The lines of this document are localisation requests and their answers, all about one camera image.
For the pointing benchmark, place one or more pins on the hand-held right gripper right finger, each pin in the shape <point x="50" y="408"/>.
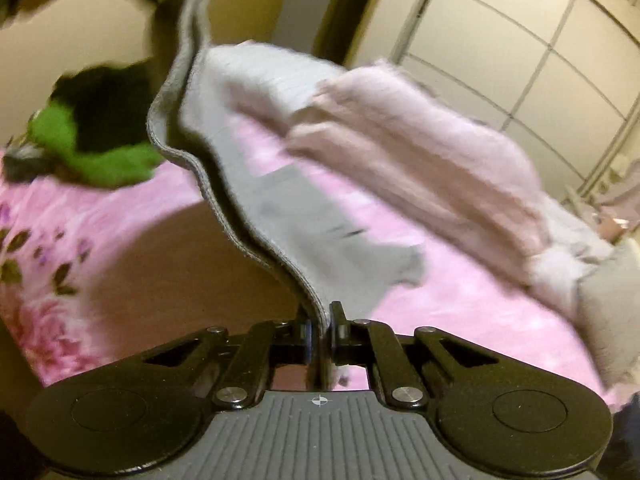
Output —
<point x="341" y="334"/>

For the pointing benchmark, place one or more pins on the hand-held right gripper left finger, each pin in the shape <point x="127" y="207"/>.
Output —
<point x="306" y="335"/>

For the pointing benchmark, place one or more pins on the grey cloth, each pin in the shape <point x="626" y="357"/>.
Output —
<point x="280" y="200"/>

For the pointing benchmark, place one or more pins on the pink floral blanket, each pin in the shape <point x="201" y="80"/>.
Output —
<point x="450" y="310"/>

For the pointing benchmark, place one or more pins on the pale pink folded quilt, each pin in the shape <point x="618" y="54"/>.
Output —
<point x="425" y="160"/>

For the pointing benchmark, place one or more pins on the green cloth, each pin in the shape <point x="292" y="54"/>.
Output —
<point x="107" y="162"/>

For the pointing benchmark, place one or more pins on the black cloth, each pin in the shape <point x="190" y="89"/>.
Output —
<point x="107" y="105"/>

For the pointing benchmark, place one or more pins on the white wardrobe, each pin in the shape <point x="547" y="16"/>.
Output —
<point x="500" y="35"/>

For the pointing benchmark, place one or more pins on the dark wooden door frame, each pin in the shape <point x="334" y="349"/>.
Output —
<point x="345" y="5"/>

